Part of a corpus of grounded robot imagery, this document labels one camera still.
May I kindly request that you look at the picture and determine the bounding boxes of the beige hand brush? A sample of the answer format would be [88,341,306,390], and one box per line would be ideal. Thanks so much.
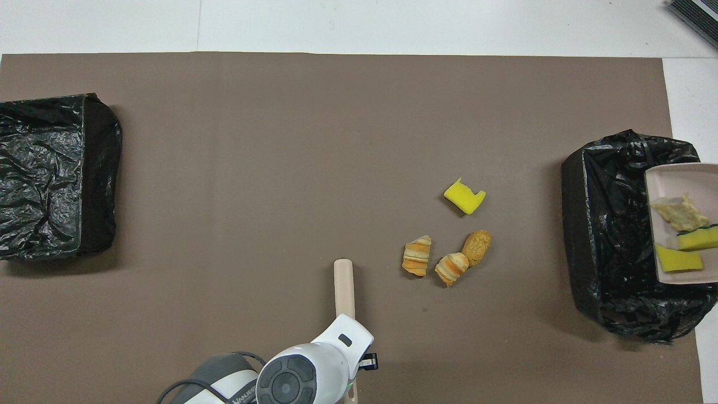
[334,259,358,404]

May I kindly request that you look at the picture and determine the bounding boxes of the small golden croissant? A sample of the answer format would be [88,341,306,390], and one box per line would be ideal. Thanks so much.
[435,252,470,287]

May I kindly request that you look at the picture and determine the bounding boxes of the round brown bread roll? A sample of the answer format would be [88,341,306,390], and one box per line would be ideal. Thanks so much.
[462,229,493,267]

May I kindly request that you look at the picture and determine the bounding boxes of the notched yellow sponge piece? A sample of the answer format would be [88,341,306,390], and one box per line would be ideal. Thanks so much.
[443,177,486,215]

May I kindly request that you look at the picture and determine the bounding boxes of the small yellow sponge piece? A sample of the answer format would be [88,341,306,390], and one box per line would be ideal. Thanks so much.
[655,243,703,273]

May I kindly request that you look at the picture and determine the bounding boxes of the pale pastry piece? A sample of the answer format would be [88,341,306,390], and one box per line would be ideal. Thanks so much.
[651,194,711,232]

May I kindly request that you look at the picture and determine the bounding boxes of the green and yellow sponge piece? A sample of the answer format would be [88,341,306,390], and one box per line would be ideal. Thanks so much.
[677,223,718,251]

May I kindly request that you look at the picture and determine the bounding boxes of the beige plastic dustpan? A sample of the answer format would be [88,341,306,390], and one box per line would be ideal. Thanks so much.
[644,163,718,286]

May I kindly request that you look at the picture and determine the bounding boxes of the open bin with black bag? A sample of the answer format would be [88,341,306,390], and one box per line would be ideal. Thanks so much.
[561,129,718,344]

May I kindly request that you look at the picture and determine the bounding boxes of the bin wrapped in black bag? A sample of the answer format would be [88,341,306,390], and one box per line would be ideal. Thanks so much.
[0,93,123,261]

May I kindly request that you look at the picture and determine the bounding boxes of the striped croissant piece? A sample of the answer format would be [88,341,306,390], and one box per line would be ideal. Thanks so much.
[402,235,432,277]

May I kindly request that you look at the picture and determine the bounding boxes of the brown table mat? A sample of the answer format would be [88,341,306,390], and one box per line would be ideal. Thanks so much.
[0,52,705,404]

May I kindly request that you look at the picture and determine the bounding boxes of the dark grey ribbed box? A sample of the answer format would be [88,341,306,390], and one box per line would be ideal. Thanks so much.
[668,0,718,50]

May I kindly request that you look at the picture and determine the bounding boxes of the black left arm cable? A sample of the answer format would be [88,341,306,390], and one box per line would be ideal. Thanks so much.
[157,351,265,404]

